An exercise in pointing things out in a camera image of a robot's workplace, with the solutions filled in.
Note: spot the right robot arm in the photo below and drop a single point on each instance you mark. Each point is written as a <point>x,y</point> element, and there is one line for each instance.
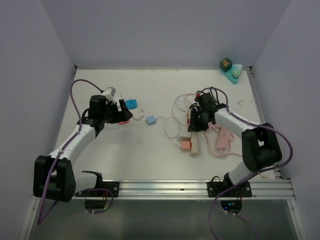
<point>260,146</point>

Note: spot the teal power strip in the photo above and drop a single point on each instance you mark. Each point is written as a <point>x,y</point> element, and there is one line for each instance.
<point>229,76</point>

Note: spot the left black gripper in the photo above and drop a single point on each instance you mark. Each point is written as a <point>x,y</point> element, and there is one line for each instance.
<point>123,115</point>

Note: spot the orange plug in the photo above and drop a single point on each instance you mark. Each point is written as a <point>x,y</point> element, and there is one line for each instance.
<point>185,145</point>

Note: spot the pink adapter plug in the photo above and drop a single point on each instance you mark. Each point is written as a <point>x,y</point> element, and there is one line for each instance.
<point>123,122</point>

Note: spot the light blue usb charger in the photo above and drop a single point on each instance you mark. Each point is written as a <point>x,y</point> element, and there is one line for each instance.
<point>150,120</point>

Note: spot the aluminium rail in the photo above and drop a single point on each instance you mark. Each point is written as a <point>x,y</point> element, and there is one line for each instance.
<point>276,189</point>

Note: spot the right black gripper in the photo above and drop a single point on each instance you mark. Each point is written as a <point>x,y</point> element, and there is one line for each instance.
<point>194,125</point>

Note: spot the white folding extension socket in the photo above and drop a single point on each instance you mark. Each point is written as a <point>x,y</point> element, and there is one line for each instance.
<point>137,114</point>

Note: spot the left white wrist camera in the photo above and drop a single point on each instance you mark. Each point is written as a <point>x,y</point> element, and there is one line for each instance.
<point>109,94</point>

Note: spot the beige power strip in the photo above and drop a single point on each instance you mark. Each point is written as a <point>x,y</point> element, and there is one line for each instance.
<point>194,147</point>

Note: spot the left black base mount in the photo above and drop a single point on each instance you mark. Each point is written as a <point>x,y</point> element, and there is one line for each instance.
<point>112,186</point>

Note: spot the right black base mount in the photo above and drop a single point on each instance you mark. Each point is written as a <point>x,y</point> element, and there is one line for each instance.
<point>223,188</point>

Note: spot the dark green cube charger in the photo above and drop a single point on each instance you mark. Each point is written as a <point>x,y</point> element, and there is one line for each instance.
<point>225,65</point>

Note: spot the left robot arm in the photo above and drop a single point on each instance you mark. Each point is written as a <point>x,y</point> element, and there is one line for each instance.
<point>54,177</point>

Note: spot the pink power strip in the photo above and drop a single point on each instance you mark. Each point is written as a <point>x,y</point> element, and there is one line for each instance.
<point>222,147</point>

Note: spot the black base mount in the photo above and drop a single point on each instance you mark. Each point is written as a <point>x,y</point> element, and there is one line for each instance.
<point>112,186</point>
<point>223,188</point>

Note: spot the blue adapter plug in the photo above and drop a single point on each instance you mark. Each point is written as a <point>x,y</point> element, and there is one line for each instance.
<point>131,104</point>

